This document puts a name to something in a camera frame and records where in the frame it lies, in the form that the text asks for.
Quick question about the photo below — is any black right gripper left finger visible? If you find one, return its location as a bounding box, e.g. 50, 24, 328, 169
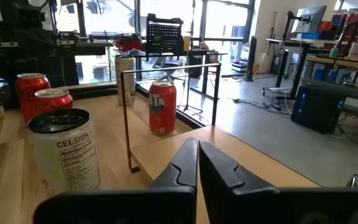
32, 138, 198, 224

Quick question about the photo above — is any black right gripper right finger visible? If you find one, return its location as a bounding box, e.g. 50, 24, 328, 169
199, 139, 358, 224

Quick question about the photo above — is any red Fanta strawberry can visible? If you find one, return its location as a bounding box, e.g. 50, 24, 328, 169
148, 80, 177, 136

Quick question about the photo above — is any white Celsius can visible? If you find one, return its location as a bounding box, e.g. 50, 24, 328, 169
27, 108, 101, 196
114, 54, 136, 107

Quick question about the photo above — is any red Coca-Cola can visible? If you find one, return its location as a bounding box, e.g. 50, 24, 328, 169
15, 72, 52, 124
34, 88, 75, 116

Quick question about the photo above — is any black computer tower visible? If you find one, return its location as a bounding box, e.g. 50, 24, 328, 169
290, 83, 346, 135

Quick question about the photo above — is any black upright column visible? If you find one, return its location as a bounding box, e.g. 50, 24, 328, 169
243, 35, 258, 83

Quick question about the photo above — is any red object on desk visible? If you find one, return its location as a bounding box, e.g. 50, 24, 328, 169
114, 39, 145, 52

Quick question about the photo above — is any black perforated panel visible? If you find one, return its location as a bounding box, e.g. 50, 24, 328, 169
145, 13, 185, 57

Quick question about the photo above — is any black standing desk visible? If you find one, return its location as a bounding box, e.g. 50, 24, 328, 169
265, 11, 323, 101

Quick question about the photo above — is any black tripod stand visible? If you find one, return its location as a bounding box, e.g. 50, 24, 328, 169
178, 0, 205, 114

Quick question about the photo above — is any wooden workbench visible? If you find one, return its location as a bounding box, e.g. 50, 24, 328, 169
305, 54, 358, 72

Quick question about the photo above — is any grey computer monitor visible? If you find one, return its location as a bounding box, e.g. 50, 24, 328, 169
290, 5, 328, 35

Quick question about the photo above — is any rack of red bins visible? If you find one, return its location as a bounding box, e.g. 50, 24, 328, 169
329, 7, 358, 58

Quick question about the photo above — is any wooden shelf with black frame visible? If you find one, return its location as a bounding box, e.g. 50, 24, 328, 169
119, 62, 322, 224

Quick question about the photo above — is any black floor cable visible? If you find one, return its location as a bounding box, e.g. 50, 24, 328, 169
228, 96, 291, 113

